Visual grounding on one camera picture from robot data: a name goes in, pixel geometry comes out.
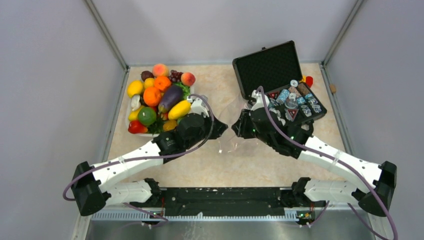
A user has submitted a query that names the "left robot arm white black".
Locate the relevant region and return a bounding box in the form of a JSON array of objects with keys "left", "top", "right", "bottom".
[{"left": 69, "top": 113, "right": 228, "bottom": 216}]

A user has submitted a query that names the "red small object behind case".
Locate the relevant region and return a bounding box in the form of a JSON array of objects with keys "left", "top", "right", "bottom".
[{"left": 301, "top": 75, "right": 314, "bottom": 88}]

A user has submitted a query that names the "clear zip top bag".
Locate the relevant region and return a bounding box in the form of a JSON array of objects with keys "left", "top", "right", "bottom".
[{"left": 218, "top": 94, "right": 259, "bottom": 156}]

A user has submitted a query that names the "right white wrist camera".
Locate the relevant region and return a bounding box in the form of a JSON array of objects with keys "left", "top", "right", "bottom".
[{"left": 250, "top": 90, "right": 268, "bottom": 111}]

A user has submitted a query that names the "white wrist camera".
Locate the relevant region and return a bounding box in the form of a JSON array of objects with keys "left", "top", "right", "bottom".
[
  {"left": 250, "top": 90, "right": 268, "bottom": 111},
  {"left": 187, "top": 95, "right": 210, "bottom": 118}
]

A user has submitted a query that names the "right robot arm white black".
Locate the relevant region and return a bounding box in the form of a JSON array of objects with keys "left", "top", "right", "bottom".
[{"left": 231, "top": 107, "right": 397, "bottom": 217}]

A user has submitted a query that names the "white fruit tray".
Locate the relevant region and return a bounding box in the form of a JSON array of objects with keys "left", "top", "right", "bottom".
[{"left": 125, "top": 84, "right": 196, "bottom": 138}]

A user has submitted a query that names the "peach at back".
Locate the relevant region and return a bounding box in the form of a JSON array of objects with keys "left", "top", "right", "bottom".
[{"left": 151, "top": 63, "right": 170, "bottom": 77}]

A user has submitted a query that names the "yellow mango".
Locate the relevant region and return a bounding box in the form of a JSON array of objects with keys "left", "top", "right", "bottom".
[{"left": 168, "top": 100, "right": 191, "bottom": 120}]

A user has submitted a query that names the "small orange tangerine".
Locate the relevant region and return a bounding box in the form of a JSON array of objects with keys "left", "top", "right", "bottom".
[{"left": 154, "top": 76, "right": 172, "bottom": 93}]

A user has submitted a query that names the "dark grapes bunch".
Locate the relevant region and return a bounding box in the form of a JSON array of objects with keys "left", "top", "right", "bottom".
[{"left": 168, "top": 69, "right": 183, "bottom": 83}]

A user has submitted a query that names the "large orange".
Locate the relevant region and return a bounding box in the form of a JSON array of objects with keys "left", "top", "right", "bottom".
[{"left": 143, "top": 86, "right": 162, "bottom": 107}]

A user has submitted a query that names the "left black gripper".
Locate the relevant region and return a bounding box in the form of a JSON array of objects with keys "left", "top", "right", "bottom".
[{"left": 185, "top": 110, "right": 229, "bottom": 150}]

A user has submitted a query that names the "yellow lemon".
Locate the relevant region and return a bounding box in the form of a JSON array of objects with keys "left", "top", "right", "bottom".
[{"left": 126, "top": 80, "right": 144, "bottom": 99}]

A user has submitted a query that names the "black poker chip case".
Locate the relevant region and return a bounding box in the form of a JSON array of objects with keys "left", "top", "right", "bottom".
[{"left": 232, "top": 40, "right": 328, "bottom": 132}]

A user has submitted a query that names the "green lettuce leaf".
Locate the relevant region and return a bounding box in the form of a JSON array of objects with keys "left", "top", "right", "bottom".
[{"left": 173, "top": 82, "right": 191, "bottom": 100}]

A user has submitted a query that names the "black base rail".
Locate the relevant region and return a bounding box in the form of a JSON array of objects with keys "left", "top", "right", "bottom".
[{"left": 139, "top": 187, "right": 326, "bottom": 217}]

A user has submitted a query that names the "dark plum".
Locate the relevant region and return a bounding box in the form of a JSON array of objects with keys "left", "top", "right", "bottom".
[{"left": 140, "top": 70, "right": 155, "bottom": 81}]

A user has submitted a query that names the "purple eggplant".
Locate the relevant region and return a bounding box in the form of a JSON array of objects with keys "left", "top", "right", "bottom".
[{"left": 157, "top": 84, "right": 184, "bottom": 113}]

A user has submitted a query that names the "peach at right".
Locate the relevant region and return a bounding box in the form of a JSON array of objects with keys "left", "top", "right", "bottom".
[{"left": 180, "top": 72, "right": 196, "bottom": 87}]

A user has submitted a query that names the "peach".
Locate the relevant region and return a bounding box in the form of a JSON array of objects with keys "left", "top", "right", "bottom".
[
  {"left": 151, "top": 63, "right": 170, "bottom": 77},
  {"left": 180, "top": 72, "right": 196, "bottom": 87}
]

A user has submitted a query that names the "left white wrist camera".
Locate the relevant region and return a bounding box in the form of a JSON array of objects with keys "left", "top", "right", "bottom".
[{"left": 187, "top": 95, "right": 210, "bottom": 118}]

